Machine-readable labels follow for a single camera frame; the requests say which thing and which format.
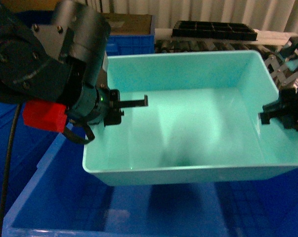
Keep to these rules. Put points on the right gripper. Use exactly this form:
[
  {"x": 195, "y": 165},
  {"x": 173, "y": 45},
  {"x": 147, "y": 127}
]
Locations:
[{"x": 284, "y": 109}]

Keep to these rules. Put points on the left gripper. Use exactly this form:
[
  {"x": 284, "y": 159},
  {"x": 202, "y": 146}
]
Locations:
[{"x": 95, "y": 105}]

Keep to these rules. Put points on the teal plastic bin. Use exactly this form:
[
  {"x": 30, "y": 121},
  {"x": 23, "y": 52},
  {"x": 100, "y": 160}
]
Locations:
[{"x": 201, "y": 122}]

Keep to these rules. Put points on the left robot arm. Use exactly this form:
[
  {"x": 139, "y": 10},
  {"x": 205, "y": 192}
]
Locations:
[{"x": 59, "y": 70}]

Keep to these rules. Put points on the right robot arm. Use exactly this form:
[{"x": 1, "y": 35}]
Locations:
[{"x": 291, "y": 45}]

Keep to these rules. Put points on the blue crate behind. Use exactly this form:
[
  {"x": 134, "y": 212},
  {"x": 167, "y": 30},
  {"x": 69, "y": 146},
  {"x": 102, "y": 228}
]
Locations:
[{"x": 130, "y": 45}]

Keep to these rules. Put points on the blue crate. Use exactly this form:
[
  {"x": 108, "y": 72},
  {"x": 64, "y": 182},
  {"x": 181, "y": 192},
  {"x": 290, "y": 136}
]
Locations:
[
  {"x": 130, "y": 45},
  {"x": 29, "y": 146}
]

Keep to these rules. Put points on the cardboard box on crate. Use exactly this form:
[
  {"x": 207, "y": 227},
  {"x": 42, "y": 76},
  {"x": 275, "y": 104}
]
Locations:
[{"x": 129, "y": 24}]

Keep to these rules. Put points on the black compartment tray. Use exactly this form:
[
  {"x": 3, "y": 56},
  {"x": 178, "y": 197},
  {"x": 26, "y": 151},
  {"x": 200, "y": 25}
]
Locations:
[{"x": 214, "y": 30}]

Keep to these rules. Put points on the blue crate far left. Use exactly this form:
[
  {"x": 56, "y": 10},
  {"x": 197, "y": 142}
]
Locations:
[{"x": 29, "y": 146}]

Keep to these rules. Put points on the large blue tote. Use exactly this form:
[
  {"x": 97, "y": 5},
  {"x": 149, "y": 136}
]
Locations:
[{"x": 62, "y": 200}]

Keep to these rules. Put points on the red camera mount block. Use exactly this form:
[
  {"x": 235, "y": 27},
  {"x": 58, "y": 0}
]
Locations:
[{"x": 44, "y": 115}]

